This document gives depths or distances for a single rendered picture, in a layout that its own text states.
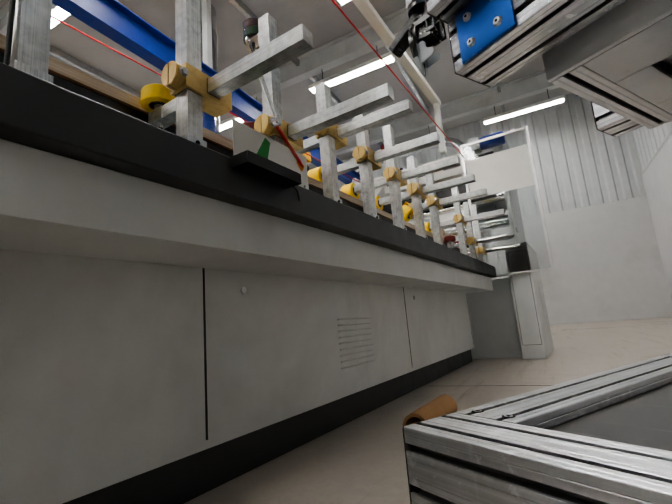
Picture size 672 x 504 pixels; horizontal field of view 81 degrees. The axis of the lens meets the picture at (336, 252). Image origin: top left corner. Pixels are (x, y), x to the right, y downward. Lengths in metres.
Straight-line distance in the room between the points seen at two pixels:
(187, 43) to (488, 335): 3.02
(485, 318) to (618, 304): 6.44
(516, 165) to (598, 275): 6.50
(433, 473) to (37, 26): 0.76
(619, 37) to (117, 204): 0.74
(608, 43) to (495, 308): 2.89
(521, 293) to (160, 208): 2.86
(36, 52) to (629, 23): 0.77
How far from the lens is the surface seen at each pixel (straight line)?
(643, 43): 0.70
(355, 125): 1.25
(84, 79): 1.01
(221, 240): 0.81
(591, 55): 0.68
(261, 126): 1.01
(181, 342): 0.98
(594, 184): 10.02
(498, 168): 3.43
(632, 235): 9.86
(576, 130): 10.42
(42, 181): 0.66
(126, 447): 0.93
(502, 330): 3.42
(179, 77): 0.85
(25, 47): 0.72
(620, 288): 9.72
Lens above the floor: 0.35
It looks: 11 degrees up
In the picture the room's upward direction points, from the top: 5 degrees counter-clockwise
